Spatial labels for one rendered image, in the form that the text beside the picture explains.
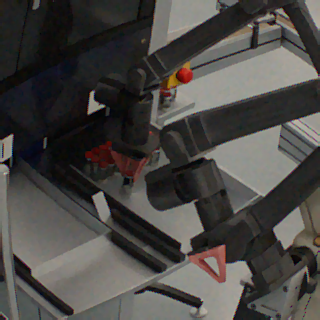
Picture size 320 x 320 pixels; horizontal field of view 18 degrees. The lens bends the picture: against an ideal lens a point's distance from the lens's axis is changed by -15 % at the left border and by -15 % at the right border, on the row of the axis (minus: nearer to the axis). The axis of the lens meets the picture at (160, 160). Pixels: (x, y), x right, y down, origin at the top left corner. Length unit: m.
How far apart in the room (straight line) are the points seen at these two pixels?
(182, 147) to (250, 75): 2.95
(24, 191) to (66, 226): 0.15
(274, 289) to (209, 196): 0.23
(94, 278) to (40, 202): 0.27
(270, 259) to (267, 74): 3.04
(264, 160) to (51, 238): 2.00
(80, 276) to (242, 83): 2.54
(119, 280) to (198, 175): 0.49
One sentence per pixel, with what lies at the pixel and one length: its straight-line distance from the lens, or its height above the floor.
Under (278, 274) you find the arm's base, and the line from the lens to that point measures 1.83.
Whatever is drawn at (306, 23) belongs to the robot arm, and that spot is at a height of 1.46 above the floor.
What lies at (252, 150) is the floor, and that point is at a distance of 4.29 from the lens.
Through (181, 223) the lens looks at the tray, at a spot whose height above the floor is 0.88.
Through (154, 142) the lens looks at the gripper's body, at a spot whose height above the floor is 1.02.
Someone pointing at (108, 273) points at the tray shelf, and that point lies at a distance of 2.30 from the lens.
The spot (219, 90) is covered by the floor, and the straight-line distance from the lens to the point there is 4.61.
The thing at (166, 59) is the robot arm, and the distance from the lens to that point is 2.32.
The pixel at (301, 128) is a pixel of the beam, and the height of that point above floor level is 0.55.
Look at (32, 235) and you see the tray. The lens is 2.36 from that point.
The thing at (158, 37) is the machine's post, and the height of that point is 1.13.
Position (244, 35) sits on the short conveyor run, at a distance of 3.14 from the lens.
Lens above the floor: 2.39
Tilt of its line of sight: 35 degrees down
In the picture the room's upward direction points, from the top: 8 degrees clockwise
